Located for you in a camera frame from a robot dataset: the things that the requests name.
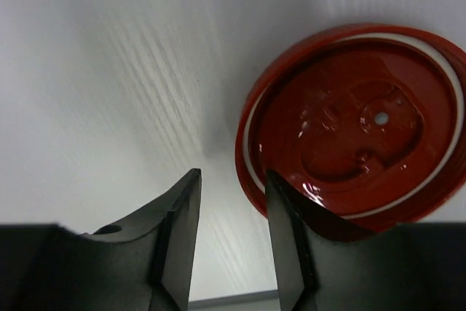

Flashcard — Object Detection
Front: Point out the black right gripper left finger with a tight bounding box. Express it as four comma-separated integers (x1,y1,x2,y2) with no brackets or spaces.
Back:
1,169,202,310

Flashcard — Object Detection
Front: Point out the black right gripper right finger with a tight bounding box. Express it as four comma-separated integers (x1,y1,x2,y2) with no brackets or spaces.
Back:
265,170,465,310

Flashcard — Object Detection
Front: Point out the red round lid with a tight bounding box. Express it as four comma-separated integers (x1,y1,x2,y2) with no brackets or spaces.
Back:
235,24,465,232

